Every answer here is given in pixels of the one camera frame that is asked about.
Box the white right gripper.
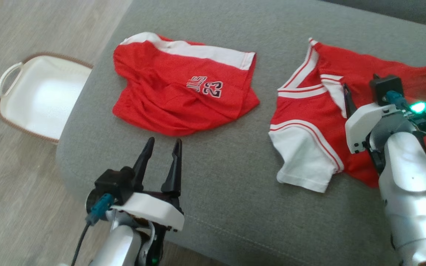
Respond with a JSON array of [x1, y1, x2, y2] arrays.
[[342, 83, 406, 154]]

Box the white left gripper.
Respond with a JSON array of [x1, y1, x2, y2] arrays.
[[111, 137, 185, 265]]

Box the red basketball jersey white sleeves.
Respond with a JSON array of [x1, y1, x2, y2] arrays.
[[268, 37, 426, 193]]

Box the red basketball shorts number 23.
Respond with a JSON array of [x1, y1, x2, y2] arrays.
[[112, 32, 260, 137]]

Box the grey fabric sofa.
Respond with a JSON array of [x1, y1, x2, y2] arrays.
[[56, 0, 426, 266]]

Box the white laundry basket brown rim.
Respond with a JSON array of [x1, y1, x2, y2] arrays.
[[0, 52, 94, 145]]

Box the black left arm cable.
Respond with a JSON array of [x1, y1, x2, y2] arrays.
[[71, 193, 114, 266]]

